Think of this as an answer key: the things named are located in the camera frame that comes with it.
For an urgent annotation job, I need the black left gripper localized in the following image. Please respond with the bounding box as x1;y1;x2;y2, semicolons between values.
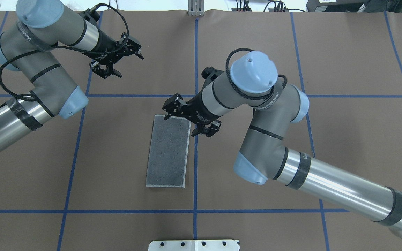
90;30;144;78

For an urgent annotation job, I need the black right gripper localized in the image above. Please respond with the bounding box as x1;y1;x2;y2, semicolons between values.
162;93;221;138

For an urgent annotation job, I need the pink towel with grey hem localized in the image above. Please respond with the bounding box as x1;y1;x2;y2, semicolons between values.
146;115;191;188

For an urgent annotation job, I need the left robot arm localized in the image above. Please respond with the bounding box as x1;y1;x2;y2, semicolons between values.
0;0;144;152

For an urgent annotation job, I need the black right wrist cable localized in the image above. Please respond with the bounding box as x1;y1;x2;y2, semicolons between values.
225;48;288;100

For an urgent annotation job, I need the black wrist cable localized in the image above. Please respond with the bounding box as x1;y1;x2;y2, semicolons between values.
225;48;288;100
0;3;130;102

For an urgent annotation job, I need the aluminium frame post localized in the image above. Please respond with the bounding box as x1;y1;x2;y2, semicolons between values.
187;0;204;17

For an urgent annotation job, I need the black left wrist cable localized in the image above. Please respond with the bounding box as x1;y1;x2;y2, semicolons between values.
0;3;130;102

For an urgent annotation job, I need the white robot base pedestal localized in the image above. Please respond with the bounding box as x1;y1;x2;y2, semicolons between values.
148;239;240;251

